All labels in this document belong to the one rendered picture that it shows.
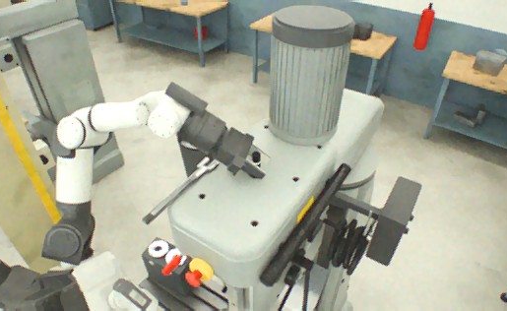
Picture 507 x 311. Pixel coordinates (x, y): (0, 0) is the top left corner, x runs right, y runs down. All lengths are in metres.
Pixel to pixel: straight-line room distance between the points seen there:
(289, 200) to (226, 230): 0.16
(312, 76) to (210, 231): 0.43
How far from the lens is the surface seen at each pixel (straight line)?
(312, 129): 0.93
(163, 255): 1.67
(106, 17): 8.30
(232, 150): 0.79
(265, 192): 0.82
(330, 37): 0.82
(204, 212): 0.79
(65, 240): 0.99
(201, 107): 0.78
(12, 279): 1.34
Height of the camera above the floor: 2.47
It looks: 39 degrees down
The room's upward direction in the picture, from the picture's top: straight up
